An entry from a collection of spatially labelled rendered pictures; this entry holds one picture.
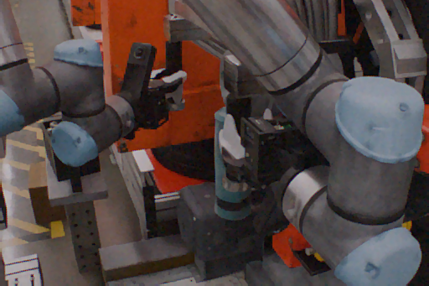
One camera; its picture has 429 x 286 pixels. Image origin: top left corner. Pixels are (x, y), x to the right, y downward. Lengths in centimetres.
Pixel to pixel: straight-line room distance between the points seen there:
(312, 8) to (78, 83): 35
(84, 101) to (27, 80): 11
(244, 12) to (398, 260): 26
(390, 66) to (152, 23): 72
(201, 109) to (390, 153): 101
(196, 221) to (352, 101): 95
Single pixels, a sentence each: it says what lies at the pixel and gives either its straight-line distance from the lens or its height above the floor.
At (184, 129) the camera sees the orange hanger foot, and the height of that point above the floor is 57.
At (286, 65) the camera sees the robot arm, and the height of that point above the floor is 100.
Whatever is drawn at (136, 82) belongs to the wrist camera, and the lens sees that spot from 84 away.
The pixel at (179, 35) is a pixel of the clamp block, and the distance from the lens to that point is 94.
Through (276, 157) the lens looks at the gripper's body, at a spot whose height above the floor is 87.
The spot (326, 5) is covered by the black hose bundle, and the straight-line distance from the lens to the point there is 69.
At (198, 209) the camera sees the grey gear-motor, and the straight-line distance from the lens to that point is 128.
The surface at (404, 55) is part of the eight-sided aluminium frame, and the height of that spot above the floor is 96.
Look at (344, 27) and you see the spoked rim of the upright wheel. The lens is 95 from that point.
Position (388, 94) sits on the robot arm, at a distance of 38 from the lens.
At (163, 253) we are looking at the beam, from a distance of 156.
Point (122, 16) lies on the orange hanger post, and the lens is 121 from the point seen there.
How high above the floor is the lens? 113
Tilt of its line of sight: 24 degrees down
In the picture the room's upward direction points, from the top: straight up
